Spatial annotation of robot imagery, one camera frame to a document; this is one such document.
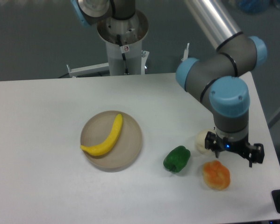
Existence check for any white metal bracket right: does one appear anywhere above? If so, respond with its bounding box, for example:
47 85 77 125
181 42 190 62

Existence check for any white metal bracket left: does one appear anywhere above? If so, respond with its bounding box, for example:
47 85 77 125
66 63 109 77

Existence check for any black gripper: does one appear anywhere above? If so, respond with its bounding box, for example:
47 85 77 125
205 132 264 168

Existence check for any green bell pepper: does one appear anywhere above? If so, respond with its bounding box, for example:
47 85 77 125
163 146 191 173

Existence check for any grey table leg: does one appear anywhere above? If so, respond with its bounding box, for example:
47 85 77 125
267 106 280 128

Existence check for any white garlic bulb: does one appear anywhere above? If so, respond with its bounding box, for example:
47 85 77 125
195 129 215 156

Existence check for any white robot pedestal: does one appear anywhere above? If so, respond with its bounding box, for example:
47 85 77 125
97 10 149 76

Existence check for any beige round plate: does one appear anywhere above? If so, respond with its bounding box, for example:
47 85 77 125
80 111 143 172

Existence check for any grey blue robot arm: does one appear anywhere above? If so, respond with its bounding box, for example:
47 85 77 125
72 0 267 164

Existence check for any orange bread roll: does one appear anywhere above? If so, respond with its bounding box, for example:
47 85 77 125
202 160 230 190

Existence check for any white metal bracket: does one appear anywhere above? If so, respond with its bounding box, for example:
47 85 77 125
181 42 190 62
66 63 109 77

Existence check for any yellow banana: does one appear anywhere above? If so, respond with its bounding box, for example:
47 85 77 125
80 113 123 156

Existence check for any black cable on pedestal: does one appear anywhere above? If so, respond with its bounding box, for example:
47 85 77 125
116 34 129 75

